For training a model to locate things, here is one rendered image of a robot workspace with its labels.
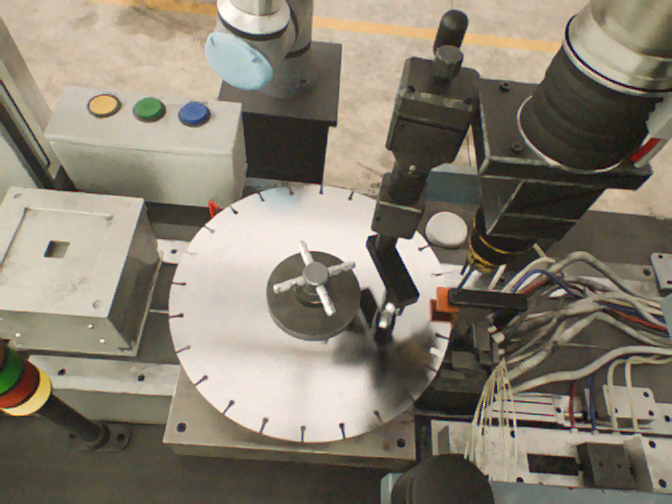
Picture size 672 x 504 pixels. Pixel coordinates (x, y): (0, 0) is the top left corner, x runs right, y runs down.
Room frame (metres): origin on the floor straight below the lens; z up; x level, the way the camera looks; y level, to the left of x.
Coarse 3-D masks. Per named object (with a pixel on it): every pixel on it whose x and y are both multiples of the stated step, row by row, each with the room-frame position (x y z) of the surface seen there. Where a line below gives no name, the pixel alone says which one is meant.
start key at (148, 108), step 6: (138, 102) 0.56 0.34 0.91; (144, 102) 0.56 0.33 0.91; (150, 102) 0.57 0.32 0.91; (156, 102) 0.57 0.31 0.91; (138, 108) 0.55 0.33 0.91; (144, 108) 0.55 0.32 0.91; (150, 108) 0.55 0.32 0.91; (156, 108) 0.56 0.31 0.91; (162, 108) 0.56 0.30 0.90; (138, 114) 0.54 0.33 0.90; (144, 114) 0.54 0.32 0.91; (150, 114) 0.54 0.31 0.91; (156, 114) 0.55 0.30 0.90
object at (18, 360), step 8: (8, 352) 0.11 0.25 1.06; (16, 352) 0.12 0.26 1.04; (8, 360) 0.10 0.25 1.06; (16, 360) 0.11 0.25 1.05; (8, 368) 0.10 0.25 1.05; (16, 368) 0.10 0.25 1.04; (0, 376) 0.09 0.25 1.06; (8, 376) 0.09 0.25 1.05; (16, 376) 0.10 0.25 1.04; (0, 384) 0.09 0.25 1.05; (8, 384) 0.09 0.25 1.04; (0, 392) 0.08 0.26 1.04
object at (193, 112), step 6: (192, 102) 0.58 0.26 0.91; (198, 102) 0.58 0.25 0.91; (186, 108) 0.57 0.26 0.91; (192, 108) 0.57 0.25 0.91; (198, 108) 0.57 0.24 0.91; (204, 108) 0.57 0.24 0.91; (186, 114) 0.55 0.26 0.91; (192, 114) 0.56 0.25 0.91; (198, 114) 0.56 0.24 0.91; (204, 114) 0.56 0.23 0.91; (186, 120) 0.54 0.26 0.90; (192, 120) 0.54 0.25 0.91; (198, 120) 0.55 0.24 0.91
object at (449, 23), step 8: (448, 16) 0.33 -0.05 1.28; (456, 16) 0.33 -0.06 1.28; (464, 16) 0.33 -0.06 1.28; (440, 24) 0.33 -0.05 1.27; (448, 24) 0.32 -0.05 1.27; (456, 24) 0.32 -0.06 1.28; (464, 24) 0.33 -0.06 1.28; (440, 32) 0.33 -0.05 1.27; (448, 32) 0.32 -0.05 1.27; (456, 32) 0.32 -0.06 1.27; (464, 32) 0.33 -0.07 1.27; (440, 40) 0.32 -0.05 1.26; (448, 40) 0.32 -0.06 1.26; (456, 40) 0.32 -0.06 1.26
